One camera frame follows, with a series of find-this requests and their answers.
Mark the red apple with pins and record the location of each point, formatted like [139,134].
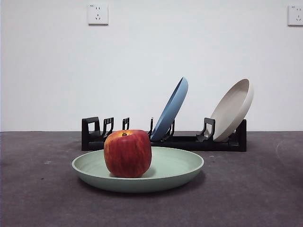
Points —
[127,153]

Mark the green round plate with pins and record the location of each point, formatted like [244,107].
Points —
[177,165]

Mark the blue round plate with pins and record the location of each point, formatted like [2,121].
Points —
[170,108]

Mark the black plate rack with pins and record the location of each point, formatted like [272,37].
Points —
[189,144]

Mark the beige round plate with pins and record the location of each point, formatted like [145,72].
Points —
[232,106]

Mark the white wall socket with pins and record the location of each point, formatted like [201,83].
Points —
[98,14]
[296,15]

